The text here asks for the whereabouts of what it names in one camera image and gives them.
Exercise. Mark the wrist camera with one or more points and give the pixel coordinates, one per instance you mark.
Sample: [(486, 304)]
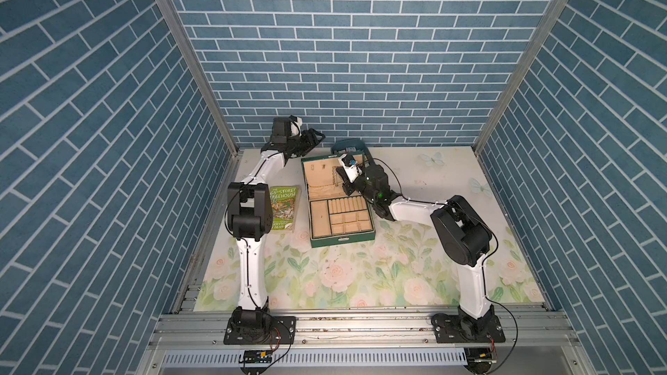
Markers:
[(295, 123), (351, 169)]

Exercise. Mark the aluminium mounting rail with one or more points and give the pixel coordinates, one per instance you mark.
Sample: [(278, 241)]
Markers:
[(367, 328)]

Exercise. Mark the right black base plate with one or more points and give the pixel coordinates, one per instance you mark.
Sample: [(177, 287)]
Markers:
[(463, 329)]

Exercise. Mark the floral table mat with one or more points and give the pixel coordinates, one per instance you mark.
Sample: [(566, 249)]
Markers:
[(405, 265)]

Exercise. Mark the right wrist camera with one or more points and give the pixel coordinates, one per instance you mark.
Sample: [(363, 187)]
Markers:
[(351, 169)]

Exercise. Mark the controller board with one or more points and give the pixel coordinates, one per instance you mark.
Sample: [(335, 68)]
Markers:
[(257, 357), (480, 356)]

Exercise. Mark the left controller board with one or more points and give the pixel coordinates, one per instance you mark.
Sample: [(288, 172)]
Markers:
[(257, 357)]

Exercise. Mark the green jewelry box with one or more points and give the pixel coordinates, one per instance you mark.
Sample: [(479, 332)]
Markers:
[(335, 217)]

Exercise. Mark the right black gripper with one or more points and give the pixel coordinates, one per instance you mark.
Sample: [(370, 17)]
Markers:
[(347, 185)]

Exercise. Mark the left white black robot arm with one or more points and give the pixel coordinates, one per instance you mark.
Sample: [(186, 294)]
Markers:
[(249, 215)]

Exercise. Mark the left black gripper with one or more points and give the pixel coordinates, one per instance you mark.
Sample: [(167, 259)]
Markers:
[(311, 141)]

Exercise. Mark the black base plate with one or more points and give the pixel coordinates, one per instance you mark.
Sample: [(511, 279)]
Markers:
[(463, 329), (260, 330)]

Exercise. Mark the right controller board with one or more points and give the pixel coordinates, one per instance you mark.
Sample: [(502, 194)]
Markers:
[(480, 356)]

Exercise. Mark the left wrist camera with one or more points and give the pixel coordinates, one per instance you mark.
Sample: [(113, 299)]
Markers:
[(295, 123)]

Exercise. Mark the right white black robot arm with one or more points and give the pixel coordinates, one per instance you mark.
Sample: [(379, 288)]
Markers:
[(462, 233)]

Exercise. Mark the teal plastic bin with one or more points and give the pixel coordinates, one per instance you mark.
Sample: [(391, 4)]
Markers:
[(351, 145)]

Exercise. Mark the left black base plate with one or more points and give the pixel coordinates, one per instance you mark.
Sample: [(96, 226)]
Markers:
[(260, 330)]

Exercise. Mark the green paperback book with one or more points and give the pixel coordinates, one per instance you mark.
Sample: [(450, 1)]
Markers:
[(284, 202)]

